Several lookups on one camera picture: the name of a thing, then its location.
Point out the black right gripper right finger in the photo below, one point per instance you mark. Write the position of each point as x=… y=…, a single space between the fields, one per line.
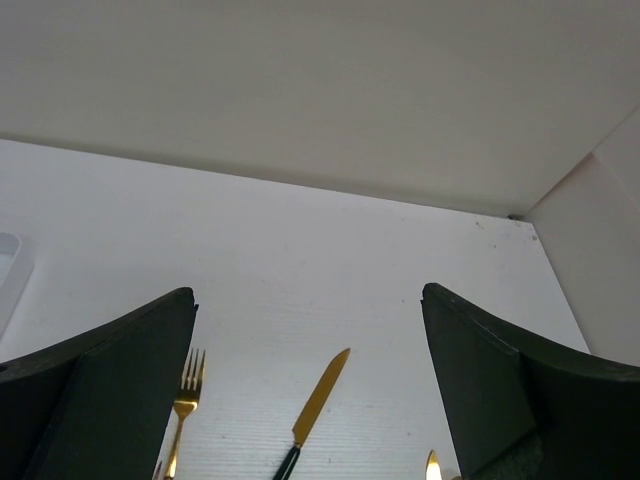
x=520 y=406

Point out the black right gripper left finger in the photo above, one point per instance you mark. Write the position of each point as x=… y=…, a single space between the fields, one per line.
x=96 y=406

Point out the gold knife green handle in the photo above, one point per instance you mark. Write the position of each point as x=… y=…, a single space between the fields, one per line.
x=310 y=413
x=432 y=468

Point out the white cutlery tray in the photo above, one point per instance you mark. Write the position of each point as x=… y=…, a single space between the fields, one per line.
x=17 y=263

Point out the gold fork green handle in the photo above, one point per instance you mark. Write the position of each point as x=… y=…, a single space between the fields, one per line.
x=186 y=402

